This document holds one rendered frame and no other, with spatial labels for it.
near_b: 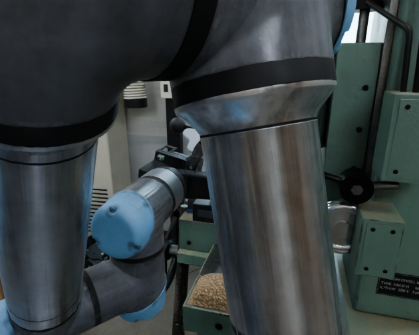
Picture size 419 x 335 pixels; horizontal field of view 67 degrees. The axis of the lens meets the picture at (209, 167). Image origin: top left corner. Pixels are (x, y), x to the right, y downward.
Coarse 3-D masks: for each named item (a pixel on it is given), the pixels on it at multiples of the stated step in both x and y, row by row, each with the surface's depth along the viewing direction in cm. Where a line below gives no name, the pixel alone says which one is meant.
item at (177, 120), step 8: (176, 120) 67; (176, 128) 67; (184, 128) 67; (192, 128) 67; (352, 168) 63; (328, 176) 62; (336, 176) 62; (344, 176) 61; (352, 176) 59; (360, 176) 59; (368, 176) 61; (344, 184) 60; (352, 184) 59; (360, 184) 59; (368, 184) 59; (376, 184) 60; (384, 184) 60; (392, 184) 59; (344, 192) 60; (352, 192) 60; (360, 192) 59; (368, 192) 59; (352, 200) 60; (360, 200) 60
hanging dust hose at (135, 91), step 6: (132, 84) 200; (138, 84) 202; (144, 84) 207; (126, 90) 202; (132, 90) 202; (138, 90) 203; (144, 90) 210; (126, 96) 204; (132, 96) 203; (138, 96) 205; (144, 96) 208; (126, 102) 205; (132, 102) 204; (138, 102) 205; (144, 102) 208
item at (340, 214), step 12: (336, 204) 64; (348, 204) 64; (336, 216) 65; (348, 216) 64; (336, 228) 65; (348, 228) 65; (336, 240) 67; (348, 240) 66; (336, 252) 67; (348, 252) 66
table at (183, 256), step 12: (180, 252) 84; (192, 252) 84; (216, 252) 79; (192, 264) 84; (204, 264) 74; (216, 264) 74; (192, 288) 66; (192, 312) 61; (204, 312) 60; (216, 312) 60; (228, 312) 60; (192, 324) 62; (204, 324) 61; (216, 324) 60; (228, 324) 60
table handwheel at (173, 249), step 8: (176, 216) 103; (176, 224) 106; (168, 232) 100; (176, 232) 108; (168, 240) 96; (176, 240) 108; (168, 248) 94; (176, 248) 94; (168, 256) 94; (176, 256) 94; (168, 272) 104; (168, 280) 101
